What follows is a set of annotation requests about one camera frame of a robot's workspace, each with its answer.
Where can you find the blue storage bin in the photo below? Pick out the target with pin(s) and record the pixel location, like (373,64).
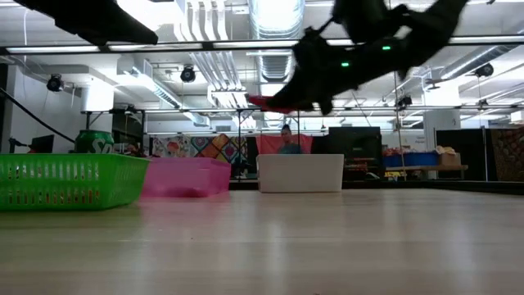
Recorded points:
(393,160)
(421,159)

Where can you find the white plastic basket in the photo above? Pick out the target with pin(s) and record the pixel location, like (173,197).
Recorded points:
(301,174)

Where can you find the wooden shelf board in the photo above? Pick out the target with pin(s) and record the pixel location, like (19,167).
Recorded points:
(425,168)

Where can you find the pink-red translucent plastic basket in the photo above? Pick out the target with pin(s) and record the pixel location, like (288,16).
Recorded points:
(184,176)

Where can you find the person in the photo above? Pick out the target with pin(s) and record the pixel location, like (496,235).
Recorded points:
(132,149)
(288,143)

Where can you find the black monitor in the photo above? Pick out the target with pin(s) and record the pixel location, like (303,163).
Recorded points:
(41,144)

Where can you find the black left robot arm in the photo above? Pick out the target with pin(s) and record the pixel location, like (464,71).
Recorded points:
(98,20)

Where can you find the red KitKat mini bar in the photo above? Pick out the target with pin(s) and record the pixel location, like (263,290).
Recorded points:
(260,102)

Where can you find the black partition panel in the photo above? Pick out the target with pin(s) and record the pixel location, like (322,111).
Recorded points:
(460,143)

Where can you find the green plastic mesh basket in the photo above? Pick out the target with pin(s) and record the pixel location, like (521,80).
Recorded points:
(69,180)

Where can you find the cardboard box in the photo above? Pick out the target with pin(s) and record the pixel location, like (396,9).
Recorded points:
(449,158)

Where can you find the dark patterned tapestry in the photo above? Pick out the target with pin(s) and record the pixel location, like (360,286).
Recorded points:
(507,153)

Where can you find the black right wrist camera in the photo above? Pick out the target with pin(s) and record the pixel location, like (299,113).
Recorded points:
(364,18)

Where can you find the black ceiling spotlight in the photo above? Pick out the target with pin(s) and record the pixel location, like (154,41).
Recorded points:
(188,74)
(54,83)
(484,70)

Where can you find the white pillar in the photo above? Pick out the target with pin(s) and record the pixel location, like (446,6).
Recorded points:
(440,127)

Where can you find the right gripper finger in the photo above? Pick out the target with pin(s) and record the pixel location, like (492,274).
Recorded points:
(326,102)
(296,95)

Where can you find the colourful patterned quilt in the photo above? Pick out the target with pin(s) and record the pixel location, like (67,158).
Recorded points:
(192,146)

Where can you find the green soda can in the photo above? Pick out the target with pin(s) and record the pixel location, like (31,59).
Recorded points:
(94,143)

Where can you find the black cabinet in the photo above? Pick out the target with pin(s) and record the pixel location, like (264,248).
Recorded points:
(354,143)

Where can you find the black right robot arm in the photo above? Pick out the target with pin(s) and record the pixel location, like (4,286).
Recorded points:
(434,33)

